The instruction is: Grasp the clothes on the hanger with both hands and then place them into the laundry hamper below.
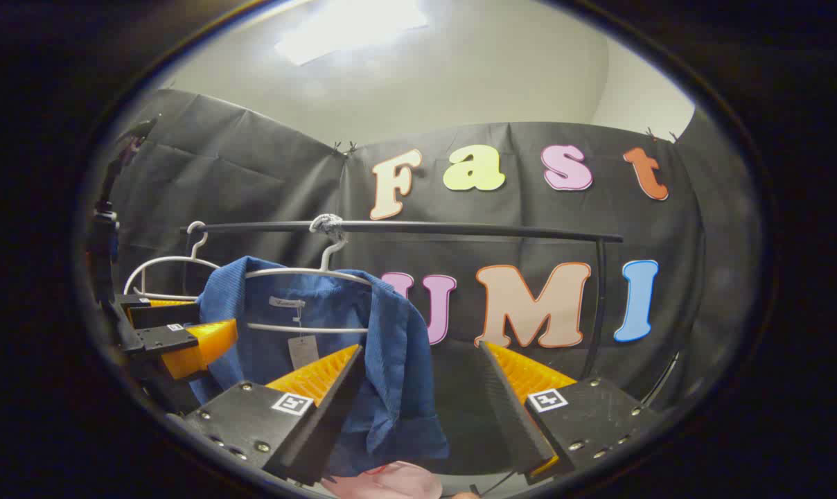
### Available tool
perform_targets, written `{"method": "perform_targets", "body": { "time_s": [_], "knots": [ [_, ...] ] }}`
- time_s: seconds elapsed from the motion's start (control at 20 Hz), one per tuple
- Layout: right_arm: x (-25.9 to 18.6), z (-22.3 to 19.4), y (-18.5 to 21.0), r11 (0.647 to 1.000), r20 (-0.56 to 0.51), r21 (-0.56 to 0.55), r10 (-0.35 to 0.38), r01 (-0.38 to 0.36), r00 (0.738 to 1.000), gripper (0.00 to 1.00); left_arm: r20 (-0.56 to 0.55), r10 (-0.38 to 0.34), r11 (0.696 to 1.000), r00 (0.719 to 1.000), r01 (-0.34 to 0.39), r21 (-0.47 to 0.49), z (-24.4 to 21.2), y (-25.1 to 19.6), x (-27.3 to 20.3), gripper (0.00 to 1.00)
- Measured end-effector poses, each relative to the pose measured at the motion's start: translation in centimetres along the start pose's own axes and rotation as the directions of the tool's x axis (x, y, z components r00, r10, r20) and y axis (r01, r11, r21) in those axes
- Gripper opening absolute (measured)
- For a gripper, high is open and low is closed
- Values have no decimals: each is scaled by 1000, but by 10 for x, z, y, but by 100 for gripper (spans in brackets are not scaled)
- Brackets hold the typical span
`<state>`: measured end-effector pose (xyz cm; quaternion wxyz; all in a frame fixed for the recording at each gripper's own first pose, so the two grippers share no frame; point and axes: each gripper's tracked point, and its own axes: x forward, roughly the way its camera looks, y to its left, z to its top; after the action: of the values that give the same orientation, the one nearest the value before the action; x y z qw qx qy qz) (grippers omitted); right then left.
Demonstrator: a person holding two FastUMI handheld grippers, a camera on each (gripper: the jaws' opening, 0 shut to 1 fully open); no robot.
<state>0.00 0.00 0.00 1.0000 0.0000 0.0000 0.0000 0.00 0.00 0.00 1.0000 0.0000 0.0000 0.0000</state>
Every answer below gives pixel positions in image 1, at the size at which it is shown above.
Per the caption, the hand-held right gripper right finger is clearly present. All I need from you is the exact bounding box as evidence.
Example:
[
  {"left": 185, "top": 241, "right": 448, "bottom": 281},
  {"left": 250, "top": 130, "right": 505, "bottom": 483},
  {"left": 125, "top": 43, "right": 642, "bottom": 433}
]
[{"left": 478, "top": 340, "right": 662, "bottom": 486}]

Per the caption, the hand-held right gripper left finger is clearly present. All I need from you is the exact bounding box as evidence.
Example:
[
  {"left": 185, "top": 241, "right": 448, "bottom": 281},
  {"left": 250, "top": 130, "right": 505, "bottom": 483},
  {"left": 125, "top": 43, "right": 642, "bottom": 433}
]
[{"left": 181, "top": 343, "right": 366, "bottom": 487}]

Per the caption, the blue ribbed shirt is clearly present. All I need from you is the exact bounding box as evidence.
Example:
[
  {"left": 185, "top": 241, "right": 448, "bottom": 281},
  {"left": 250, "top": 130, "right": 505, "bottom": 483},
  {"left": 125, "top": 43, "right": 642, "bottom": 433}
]
[{"left": 190, "top": 255, "right": 450, "bottom": 479}]

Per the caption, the white clothes hanger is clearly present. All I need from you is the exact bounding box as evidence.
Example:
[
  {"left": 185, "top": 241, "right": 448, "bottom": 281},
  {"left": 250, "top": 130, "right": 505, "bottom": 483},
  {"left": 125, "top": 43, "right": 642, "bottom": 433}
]
[
  {"left": 123, "top": 220, "right": 223, "bottom": 302},
  {"left": 244, "top": 213, "right": 376, "bottom": 335}
]

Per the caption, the black clothes rack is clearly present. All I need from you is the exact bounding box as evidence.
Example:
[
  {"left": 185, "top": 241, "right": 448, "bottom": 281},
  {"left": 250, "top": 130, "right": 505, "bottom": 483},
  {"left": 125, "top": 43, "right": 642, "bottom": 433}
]
[{"left": 179, "top": 218, "right": 625, "bottom": 380}]

